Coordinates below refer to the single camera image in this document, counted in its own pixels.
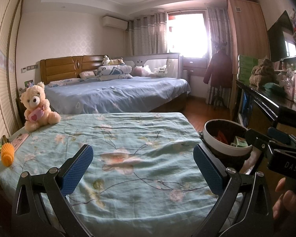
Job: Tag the coat rack stand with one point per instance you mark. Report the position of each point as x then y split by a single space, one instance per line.
218 97

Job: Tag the brown knitted plush heap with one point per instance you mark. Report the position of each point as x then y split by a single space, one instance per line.
262 72

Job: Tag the wooden headboard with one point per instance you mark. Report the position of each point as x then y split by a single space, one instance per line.
64 68

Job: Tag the blue white printed pillow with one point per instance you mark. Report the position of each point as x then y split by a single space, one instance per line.
114 72

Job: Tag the white bin with black liner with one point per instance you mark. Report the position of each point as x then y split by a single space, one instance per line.
224 150

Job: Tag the dark green cloth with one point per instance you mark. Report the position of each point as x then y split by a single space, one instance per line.
273 90

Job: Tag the tall wooden wardrobe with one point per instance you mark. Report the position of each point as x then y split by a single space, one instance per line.
249 29

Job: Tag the pink flat box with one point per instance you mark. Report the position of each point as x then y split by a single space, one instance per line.
19 142

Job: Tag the grey patterned curtain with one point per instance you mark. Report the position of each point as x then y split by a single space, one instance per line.
218 29
148 34

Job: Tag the white bed guard rail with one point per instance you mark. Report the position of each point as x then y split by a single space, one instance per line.
162 64

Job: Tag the beige sliding wardrobe doors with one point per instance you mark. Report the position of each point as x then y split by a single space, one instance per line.
2 79

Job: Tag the small white pillow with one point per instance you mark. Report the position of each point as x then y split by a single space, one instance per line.
87 74

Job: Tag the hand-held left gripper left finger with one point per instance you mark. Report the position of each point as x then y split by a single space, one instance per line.
79 170

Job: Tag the white basket with items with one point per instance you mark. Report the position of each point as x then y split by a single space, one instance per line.
289 86

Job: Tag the bright window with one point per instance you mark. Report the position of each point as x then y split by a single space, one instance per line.
187 34

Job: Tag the cream teddy bear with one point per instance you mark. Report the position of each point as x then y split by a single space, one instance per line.
37 103

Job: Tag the bed with blue sheet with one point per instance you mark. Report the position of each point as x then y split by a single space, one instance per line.
118 93

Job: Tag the pink plush toy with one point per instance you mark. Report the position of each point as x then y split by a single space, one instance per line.
141 71

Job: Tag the dark red coat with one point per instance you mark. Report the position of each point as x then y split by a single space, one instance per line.
218 69

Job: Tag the white plush toy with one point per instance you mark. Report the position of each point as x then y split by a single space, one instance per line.
106 60

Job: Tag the white air conditioner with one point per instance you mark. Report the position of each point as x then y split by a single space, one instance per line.
114 23

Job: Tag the stack of green boxes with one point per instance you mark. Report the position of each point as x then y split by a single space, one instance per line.
246 68

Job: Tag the black television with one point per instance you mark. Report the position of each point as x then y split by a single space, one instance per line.
278 39

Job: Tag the wall switch panel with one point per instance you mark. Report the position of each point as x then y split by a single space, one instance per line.
29 68

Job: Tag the wooden nightstand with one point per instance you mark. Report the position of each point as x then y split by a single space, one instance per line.
21 111

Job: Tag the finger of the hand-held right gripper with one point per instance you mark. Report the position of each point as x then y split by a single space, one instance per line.
278 133
256 138

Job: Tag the blue picture box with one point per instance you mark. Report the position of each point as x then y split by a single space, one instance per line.
244 108

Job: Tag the black television cabinet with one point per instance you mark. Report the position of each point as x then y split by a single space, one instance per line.
259 103

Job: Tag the orange spiky ball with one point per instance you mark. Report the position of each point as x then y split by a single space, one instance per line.
7 155

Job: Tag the yellow plush toy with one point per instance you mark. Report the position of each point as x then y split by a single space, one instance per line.
118 61

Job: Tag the green carton box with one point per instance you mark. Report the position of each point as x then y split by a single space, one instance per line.
239 142

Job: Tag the small photo frame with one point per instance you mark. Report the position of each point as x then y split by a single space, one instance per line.
29 84

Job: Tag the person's right hand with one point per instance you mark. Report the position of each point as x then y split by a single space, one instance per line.
286 202

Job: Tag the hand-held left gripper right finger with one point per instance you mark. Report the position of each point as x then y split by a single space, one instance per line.
208 170

